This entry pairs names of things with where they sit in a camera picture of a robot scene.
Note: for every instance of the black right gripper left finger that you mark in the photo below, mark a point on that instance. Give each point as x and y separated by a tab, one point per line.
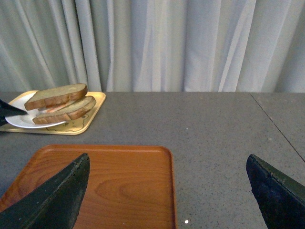
55	204

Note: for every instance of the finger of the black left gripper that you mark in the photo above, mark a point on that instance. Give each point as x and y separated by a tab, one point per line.
7	110

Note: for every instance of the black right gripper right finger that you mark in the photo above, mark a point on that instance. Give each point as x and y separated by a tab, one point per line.
280	198

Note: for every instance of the white round plate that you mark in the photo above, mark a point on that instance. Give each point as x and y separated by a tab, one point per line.
26	121

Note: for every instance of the bread slice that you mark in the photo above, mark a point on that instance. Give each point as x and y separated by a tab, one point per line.
56	96
69	112

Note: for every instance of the fried egg toy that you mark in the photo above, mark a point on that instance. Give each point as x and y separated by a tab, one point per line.
54	108

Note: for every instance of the yellow bear tray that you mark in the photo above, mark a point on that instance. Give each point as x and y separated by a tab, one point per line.
74	127

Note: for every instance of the brown wooden tray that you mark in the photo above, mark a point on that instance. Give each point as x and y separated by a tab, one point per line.
129	187

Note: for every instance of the grey pleated curtain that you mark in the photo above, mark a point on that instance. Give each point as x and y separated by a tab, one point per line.
153	45

